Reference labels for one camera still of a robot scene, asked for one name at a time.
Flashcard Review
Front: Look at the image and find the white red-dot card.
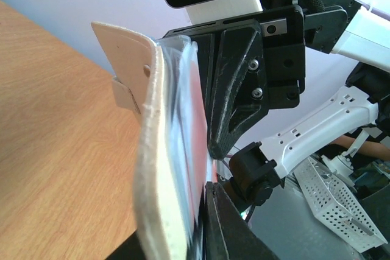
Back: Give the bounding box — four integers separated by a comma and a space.
175, 55, 214, 230

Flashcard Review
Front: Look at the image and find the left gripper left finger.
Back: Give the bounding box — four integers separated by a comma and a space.
105, 231, 146, 260

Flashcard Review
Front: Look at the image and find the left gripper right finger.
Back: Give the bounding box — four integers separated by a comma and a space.
204, 182, 278, 259

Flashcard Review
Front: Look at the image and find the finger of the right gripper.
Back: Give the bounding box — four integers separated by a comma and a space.
208, 19, 269, 160
195, 33, 215, 111

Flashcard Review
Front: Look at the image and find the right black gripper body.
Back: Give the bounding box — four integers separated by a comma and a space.
165, 5, 305, 109

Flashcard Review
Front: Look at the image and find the white perforated plastic basket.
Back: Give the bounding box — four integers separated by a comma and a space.
293, 157, 388, 253

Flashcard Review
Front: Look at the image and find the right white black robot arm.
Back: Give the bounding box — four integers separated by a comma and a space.
166, 0, 389, 211

